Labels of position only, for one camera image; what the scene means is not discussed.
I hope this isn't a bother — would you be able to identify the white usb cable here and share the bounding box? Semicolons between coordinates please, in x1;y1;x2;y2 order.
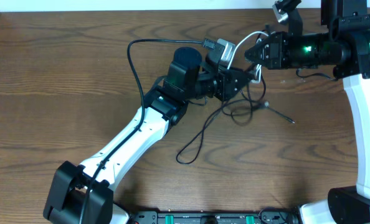
227;30;270;85

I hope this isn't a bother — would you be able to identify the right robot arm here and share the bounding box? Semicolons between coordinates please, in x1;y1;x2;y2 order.
245;0;370;223

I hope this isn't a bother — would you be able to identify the clear tape piece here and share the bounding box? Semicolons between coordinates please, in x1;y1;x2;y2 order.
280;78;306;85

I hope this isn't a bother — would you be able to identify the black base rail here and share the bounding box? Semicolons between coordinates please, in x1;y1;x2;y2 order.
127;208;300;224

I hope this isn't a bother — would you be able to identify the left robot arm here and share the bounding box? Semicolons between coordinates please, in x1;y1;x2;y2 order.
43;47;252;223

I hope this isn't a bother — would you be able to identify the black usb cable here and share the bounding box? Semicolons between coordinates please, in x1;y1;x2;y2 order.
175;24;296;166

